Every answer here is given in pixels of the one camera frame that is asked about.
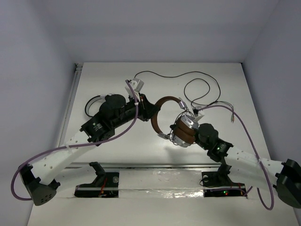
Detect brown silver headphones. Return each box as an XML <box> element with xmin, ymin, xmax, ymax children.
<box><xmin>151</xmin><ymin>96</ymin><xmax>198</xmax><ymax>148</ymax></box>

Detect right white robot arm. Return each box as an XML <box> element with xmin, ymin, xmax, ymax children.
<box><xmin>196</xmin><ymin>123</ymin><xmax>301</xmax><ymax>209</ymax></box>

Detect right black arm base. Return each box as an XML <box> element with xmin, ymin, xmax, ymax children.
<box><xmin>199</xmin><ymin>164</ymin><xmax>252</xmax><ymax>197</ymax></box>

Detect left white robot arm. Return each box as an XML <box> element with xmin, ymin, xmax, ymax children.
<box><xmin>19</xmin><ymin>94</ymin><xmax>159</xmax><ymax>206</ymax></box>

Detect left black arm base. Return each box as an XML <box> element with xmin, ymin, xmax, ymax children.
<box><xmin>74</xmin><ymin>162</ymin><xmax>119</xmax><ymax>198</ymax></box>

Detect white black headphones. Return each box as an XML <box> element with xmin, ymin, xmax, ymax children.
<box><xmin>84</xmin><ymin>94</ymin><xmax>111</xmax><ymax>118</ymax></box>

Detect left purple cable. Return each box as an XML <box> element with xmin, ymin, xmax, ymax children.
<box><xmin>10</xmin><ymin>80</ymin><xmax>141</xmax><ymax>201</ymax></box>

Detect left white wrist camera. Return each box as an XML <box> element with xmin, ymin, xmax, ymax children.
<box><xmin>125</xmin><ymin>78</ymin><xmax>144</xmax><ymax>100</ymax></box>

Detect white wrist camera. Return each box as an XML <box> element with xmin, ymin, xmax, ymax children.
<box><xmin>192</xmin><ymin>107</ymin><xmax>205</xmax><ymax>122</ymax></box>
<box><xmin>125</xmin><ymin>78</ymin><xmax>144</xmax><ymax>100</ymax></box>

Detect thick black headphone cable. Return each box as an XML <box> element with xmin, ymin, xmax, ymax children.
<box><xmin>134</xmin><ymin>71</ymin><xmax>236</xmax><ymax>123</ymax></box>

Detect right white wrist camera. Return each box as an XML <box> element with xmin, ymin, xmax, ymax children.
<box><xmin>192</xmin><ymin>107</ymin><xmax>205</xmax><ymax>122</ymax></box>

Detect aluminium left rail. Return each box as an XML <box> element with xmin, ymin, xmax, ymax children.
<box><xmin>55</xmin><ymin>63</ymin><xmax>83</xmax><ymax>147</ymax></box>

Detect aluminium rail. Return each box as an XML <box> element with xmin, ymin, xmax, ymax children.
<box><xmin>63</xmin><ymin>161</ymin><xmax>273</xmax><ymax>170</ymax></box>
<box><xmin>55</xmin><ymin>63</ymin><xmax>83</xmax><ymax>147</ymax></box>

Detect aluminium front rail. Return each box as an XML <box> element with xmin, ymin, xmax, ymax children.
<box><xmin>63</xmin><ymin>161</ymin><xmax>273</xmax><ymax>170</ymax></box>

